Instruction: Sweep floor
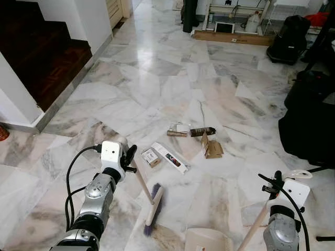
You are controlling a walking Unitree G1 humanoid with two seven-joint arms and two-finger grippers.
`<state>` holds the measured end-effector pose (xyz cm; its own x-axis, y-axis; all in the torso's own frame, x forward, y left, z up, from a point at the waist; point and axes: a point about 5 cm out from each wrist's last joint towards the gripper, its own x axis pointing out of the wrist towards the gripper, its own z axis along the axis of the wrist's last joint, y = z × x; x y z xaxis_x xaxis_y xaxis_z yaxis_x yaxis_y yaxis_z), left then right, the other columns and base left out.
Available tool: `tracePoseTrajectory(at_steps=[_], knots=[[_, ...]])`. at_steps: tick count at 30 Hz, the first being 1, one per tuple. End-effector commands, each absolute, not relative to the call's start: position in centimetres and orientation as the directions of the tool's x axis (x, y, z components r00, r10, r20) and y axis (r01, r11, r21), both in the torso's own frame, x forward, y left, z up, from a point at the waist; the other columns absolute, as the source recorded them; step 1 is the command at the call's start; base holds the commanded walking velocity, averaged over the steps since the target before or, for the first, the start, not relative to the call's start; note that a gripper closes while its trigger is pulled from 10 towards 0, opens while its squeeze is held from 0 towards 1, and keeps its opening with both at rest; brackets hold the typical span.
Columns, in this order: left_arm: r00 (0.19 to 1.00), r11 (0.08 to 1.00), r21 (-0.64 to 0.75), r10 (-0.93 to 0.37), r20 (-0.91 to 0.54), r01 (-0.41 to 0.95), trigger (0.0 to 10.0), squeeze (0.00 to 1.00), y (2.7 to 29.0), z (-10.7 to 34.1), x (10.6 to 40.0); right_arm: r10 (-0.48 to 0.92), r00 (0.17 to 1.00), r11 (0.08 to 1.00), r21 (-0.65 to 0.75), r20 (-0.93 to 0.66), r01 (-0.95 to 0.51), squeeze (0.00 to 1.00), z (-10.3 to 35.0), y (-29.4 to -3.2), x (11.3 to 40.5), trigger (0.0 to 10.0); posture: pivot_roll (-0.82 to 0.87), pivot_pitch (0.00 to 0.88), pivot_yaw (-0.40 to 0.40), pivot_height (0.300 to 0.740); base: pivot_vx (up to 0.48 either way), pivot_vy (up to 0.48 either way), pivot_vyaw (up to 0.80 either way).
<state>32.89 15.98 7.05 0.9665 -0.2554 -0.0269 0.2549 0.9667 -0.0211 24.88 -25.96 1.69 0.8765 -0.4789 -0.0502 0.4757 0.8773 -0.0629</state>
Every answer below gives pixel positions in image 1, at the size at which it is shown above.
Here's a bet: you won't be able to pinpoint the white plastic jug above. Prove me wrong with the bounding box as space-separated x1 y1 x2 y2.
245 10 262 34

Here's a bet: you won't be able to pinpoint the brown cardboard piece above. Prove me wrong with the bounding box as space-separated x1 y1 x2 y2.
201 133 225 159

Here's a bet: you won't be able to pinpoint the black backpack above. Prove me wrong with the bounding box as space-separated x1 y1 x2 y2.
266 15 311 66

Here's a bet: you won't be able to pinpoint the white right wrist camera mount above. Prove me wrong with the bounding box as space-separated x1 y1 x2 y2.
282 179 311 208

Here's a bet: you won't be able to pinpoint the white metal shelf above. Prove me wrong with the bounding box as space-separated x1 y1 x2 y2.
201 0 274 33

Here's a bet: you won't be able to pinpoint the small white carton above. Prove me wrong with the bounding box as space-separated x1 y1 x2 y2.
141 148 163 168

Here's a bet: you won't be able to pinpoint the long brown cardboard box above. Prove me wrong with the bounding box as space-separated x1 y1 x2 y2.
192 29 276 47

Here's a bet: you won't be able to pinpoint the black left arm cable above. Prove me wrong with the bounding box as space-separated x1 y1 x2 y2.
65 145 103 232

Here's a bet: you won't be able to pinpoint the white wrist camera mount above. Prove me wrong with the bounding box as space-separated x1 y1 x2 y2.
100 140 124 169
282 179 311 208

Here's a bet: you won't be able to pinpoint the red cloth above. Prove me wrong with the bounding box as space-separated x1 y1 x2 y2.
305 12 331 28

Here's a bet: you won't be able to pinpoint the tall black object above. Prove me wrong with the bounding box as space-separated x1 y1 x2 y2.
181 0 200 33

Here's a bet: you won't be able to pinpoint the wooden broom purple bristles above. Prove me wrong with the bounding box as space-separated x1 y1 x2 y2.
118 136 166 237

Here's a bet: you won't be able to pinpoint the beige dustpan wooden handle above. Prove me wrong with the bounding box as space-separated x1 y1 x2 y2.
184 169 314 251

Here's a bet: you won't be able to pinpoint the black tripod stand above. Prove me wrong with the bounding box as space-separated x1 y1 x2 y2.
300 0 335 242

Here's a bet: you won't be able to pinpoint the red cylinder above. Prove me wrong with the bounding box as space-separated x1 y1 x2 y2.
0 123 10 142

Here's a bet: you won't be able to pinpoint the long white carton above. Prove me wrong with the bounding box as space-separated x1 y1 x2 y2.
152 142 189 175

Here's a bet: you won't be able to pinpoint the large black bag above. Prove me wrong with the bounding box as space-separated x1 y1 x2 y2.
278 70 335 168

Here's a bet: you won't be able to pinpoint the light wooden door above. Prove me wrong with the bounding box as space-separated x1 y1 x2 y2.
106 0 132 30

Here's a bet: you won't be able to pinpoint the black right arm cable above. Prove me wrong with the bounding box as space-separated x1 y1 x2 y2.
276 186 310 251

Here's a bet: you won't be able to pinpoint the white framed tablet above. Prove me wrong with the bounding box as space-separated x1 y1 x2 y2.
215 21 236 35

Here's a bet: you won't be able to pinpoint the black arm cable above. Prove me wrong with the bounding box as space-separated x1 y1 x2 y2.
65 145 103 232
276 186 310 251

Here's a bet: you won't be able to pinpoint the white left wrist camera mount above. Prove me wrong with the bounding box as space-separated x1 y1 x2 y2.
100 140 124 169

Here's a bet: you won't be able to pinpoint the dark wooden staircase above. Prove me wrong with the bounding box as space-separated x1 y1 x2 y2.
0 0 94 112

